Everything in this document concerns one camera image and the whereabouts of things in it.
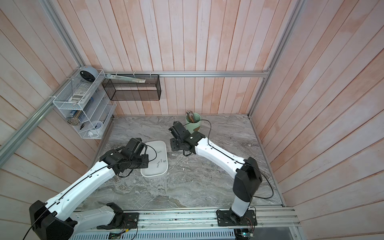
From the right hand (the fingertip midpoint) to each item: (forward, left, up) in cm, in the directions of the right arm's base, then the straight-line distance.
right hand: (174, 143), depth 83 cm
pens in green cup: (+24, -8, -1) cm, 25 cm away
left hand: (-11, +16, -3) cm, 20 cm away
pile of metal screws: (-2, +11, -18) cm, 21 cm away
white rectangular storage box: (-1, +13, -18) cm, 22 cm away
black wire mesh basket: (+40, +43, +7) cm, 59 cm away
